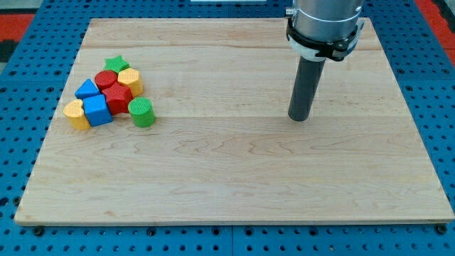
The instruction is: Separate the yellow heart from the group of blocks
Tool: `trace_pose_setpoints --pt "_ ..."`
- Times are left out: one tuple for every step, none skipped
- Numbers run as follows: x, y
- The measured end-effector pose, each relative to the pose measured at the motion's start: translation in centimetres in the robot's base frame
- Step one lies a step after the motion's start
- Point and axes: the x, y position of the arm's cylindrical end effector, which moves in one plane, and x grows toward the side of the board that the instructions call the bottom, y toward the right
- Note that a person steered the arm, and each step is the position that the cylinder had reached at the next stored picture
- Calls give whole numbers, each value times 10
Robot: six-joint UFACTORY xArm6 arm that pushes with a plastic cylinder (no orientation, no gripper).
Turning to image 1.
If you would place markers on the blue cube block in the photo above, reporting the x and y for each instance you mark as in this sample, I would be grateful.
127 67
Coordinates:
96 110

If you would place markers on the green cylinder block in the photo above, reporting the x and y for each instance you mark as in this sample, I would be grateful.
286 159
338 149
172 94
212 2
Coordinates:
142 112

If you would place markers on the yellow hexagon block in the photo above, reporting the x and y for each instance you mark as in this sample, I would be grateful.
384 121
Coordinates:
131 78

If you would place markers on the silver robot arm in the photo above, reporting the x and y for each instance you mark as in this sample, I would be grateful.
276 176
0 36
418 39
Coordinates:
307 4

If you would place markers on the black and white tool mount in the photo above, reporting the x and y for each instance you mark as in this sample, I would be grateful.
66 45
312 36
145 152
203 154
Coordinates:
321 33

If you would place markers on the red star block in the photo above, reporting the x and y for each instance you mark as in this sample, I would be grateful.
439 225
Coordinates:
118 98

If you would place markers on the red cylinder block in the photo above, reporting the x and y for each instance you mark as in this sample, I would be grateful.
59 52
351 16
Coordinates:
105 79

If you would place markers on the green star block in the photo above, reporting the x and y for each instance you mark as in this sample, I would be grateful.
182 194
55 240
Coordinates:
116 64

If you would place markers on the yellow heart block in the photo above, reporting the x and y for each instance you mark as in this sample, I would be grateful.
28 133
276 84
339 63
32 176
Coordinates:
76 115

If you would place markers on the wooden board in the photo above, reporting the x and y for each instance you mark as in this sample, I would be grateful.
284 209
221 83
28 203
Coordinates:
223 150

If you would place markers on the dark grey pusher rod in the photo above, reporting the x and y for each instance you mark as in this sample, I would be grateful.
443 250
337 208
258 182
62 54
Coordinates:
305 86

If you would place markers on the blue triangle block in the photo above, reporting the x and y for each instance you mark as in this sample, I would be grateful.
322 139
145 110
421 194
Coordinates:
87 89

